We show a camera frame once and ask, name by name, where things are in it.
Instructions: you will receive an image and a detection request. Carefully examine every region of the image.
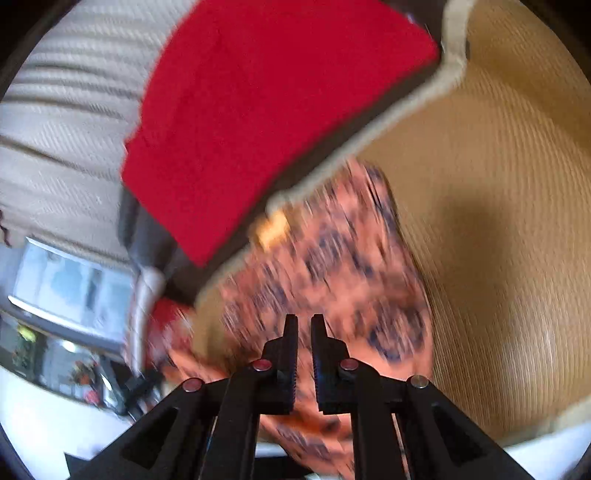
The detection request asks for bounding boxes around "orange floral blouse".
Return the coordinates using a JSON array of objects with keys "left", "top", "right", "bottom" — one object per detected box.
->
[{"left": 165, "top": 160, "right": 433, "bottom": 479}]

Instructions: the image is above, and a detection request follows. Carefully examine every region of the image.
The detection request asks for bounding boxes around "red gift box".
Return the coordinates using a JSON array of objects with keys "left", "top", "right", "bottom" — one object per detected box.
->
[{"left": 144, "top": 298, "right": 194, "bottom": 367}]

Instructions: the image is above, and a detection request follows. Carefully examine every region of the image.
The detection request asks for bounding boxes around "white rolled towel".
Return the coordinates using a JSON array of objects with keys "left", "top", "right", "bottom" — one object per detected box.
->
[{"left": 122, "top": 267, "right": 165, "bottom": 375}]

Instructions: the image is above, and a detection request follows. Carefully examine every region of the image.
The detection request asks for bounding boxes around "white refrigerator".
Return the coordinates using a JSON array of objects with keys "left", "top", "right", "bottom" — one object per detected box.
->
[{"left": 8, "top": 237, "right": 133, "bottom": 352}]

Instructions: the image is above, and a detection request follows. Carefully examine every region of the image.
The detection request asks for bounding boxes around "dark brown leather sofa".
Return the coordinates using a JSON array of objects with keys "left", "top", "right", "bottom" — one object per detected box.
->
[{"left": 117, "top": 0, "right": 445, "bottom": 305}]

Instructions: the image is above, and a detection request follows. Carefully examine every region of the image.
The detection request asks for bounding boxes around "woven bamboo seat mat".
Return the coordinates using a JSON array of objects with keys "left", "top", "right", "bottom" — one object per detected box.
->
[{"left": 191, "top": 0, "right": 591, "bottom": 446}]

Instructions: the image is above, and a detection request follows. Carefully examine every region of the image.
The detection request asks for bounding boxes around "red knitted cloth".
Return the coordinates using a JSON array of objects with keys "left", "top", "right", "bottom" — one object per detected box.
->
[{"left": 120, "top": 0, "right": 441, "bottom": 269}]

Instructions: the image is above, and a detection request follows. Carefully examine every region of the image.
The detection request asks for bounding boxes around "beige dotted curtain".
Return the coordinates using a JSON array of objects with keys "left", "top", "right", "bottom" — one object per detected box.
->
[{"left": 1, "top": 1, "right": 191, "bottom": 265}]

